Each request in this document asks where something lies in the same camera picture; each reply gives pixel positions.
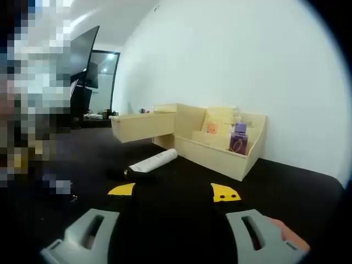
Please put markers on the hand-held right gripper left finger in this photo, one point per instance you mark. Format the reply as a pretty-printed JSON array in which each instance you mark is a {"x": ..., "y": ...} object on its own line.
[{"x": 79, "y": 239}]

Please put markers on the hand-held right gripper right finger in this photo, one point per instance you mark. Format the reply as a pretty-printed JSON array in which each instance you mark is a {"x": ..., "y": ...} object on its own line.
[{"x": 264, "y": 236}]

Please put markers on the black cosmetic tube bottle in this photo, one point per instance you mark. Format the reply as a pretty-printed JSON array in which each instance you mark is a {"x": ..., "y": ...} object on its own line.
[{"x": 118, "y": 173}]

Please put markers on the wooden desktop organizer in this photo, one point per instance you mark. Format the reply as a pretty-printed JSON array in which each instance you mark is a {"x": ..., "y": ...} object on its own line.
[{"x": 209, "y": 154}]

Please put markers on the purple cosmetic bottle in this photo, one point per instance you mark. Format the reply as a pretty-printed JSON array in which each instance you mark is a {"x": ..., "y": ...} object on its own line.
[{"x": 239, "y": 140}]

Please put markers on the white cosmetic tube bottle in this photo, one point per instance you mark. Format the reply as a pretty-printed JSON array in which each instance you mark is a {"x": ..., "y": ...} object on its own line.
[{"x": 154, "y": 162}]

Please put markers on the cream mesh pouch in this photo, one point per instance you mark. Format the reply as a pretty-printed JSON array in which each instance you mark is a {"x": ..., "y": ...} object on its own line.
[{"x": 217, "y": 121}]

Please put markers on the wooden drawer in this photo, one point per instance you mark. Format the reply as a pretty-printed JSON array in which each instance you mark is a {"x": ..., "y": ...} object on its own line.
[
  {"x": 165, "y": 140},
  {"x": 143, "y": 126}
]

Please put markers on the person's right hand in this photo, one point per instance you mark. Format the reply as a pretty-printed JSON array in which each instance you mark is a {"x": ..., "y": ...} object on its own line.
[{"x": 291, "y": 233}]

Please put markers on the black table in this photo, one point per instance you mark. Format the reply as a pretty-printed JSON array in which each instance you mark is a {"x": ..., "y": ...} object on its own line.
[{"x": 275, "y": 178}]

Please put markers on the black office desk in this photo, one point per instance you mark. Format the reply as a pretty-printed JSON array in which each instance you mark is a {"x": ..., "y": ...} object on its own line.
[{"x": 90, "y": 122}]

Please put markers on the black mesh desk organizer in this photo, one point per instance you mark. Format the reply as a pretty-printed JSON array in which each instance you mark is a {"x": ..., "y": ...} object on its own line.
[{"x": 108, "y": 113}]

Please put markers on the black framed glass door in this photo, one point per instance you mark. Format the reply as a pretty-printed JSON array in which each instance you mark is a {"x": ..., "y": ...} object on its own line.
[{"x": 105, "y": 82}]

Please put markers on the small black monitor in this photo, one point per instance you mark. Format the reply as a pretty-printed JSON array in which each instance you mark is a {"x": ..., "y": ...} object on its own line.
[{"x": 93, "y": 75}]

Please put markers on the large black monitor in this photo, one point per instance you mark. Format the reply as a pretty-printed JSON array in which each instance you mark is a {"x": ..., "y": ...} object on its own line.
[{"x": 82, "y": 52}]

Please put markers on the small ceiling fixture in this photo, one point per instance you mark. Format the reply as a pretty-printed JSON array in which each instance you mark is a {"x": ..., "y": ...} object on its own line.
[{"x": 156, "y": 8}]

